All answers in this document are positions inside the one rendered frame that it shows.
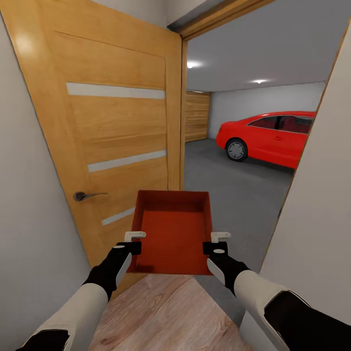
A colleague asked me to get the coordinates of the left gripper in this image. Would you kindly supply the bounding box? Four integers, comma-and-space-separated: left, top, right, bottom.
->
117, 242, 142, 255

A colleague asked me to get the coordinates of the storage box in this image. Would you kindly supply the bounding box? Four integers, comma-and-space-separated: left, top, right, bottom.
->
126, 190, 213, 276

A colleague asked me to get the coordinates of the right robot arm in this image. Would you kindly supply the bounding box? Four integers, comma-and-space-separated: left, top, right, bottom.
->
203, 232, 351, 351

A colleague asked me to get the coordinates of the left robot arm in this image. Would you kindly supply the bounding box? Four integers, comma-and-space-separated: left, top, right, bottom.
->
16, 231, 146, 351

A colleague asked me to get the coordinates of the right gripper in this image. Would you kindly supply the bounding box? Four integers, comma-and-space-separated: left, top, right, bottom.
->
203, 241, 228, 255

